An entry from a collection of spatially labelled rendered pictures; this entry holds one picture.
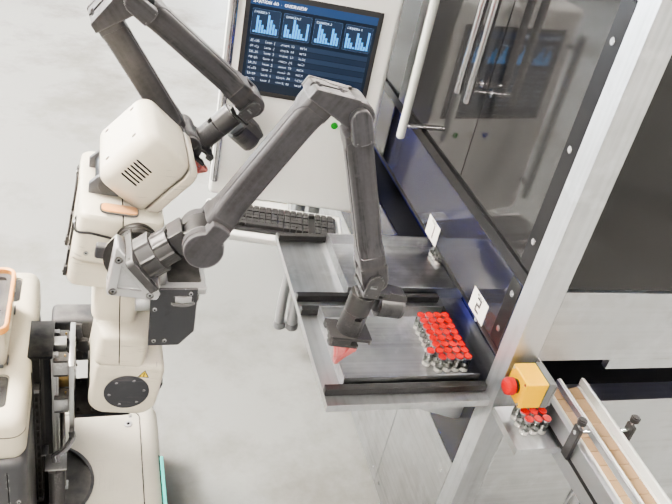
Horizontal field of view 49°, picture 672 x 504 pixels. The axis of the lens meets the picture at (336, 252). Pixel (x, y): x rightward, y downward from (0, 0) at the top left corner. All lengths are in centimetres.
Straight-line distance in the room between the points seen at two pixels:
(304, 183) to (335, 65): 41
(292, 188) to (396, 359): 86
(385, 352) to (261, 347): 135
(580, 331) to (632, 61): 62
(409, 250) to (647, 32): 109
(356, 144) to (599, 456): 86
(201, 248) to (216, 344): 171
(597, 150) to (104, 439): 160
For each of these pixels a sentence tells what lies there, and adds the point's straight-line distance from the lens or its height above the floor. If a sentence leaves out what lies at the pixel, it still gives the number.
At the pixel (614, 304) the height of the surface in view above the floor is 118.
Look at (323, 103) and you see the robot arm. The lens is 133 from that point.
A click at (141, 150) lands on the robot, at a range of 149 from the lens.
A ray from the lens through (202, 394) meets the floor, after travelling 289.
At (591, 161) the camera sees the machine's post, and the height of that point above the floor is 151.
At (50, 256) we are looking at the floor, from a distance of 356.
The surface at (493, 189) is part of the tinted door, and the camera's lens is 182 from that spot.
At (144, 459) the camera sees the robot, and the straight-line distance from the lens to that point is 230.
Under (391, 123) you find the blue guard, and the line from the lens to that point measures 245.
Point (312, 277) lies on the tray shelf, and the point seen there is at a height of 88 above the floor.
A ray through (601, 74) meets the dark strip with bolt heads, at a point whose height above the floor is 166.
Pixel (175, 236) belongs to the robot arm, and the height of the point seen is 125.
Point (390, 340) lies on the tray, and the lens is 187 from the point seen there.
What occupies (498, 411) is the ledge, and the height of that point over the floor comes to 88.
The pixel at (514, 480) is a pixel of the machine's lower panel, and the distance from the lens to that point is 207.
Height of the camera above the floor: 203
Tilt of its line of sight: 32 degrees down
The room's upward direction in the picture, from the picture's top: 13 degrees clockwise
